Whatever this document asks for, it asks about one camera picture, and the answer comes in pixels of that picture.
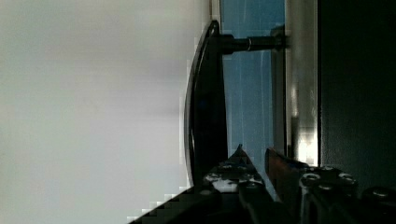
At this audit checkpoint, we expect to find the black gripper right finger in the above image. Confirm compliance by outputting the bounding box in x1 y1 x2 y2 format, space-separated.
265 148 358 224

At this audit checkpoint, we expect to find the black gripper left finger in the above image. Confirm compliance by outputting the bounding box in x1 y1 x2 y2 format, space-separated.
204 145 279 224

